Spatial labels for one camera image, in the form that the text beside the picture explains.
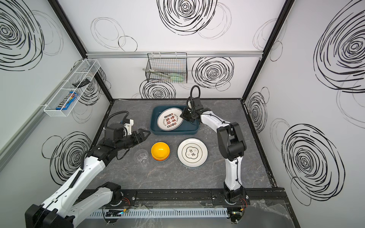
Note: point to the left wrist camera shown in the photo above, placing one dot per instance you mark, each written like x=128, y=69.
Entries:
x=128, y=124

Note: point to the yellow bowl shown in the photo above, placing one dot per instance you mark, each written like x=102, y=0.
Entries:
x=160, y=150

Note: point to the white slotted cable duct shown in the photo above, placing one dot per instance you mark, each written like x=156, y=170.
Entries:
x=161, y=213

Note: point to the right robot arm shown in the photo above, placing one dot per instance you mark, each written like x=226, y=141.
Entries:
x=231, y=145

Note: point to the blue candy packet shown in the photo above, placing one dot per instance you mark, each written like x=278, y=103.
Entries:
x=67, y=101

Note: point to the clear glass front left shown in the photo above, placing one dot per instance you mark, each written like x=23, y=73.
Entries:
x=141, y=157

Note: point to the white plate green flower outline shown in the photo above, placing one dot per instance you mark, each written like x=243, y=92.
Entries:
x=192, y=152

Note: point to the clear glass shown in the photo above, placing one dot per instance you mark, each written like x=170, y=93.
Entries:
x=143, y=127
x=141, y=157
x=208, y=130

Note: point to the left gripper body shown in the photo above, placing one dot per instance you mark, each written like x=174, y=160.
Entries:
x=134, y=138

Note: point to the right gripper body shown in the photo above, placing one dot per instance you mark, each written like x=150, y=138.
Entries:
x=188, y=113

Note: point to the metal tongs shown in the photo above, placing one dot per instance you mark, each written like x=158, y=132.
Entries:
x=152, y=71

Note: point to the clear glass back left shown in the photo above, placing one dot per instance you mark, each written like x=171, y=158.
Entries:
x=143, y=127

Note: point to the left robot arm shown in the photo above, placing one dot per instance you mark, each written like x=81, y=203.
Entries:
x=61, y=210

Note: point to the white wire shelf basket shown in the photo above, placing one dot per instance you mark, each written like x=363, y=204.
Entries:
x=86, y=68

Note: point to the black wire basket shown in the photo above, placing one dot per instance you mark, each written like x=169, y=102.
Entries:
x=167, y=62

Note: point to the orange bowl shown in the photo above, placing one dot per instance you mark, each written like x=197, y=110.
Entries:
x=160, y=160

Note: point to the clear glass right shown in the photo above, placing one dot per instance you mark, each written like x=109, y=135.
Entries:
x=208, y=130

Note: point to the green item in basket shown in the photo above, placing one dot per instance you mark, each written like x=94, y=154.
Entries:
x=177, y=77

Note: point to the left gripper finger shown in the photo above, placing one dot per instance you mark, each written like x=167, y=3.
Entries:
x=143, y=134
x=140, y=139

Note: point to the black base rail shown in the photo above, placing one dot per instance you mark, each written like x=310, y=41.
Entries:
x=215, y=197

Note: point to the teal plastic bin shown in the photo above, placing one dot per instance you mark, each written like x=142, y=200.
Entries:
x=186, y=128

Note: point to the plate with red characters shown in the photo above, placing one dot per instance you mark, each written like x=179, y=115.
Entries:
x=170, y=119

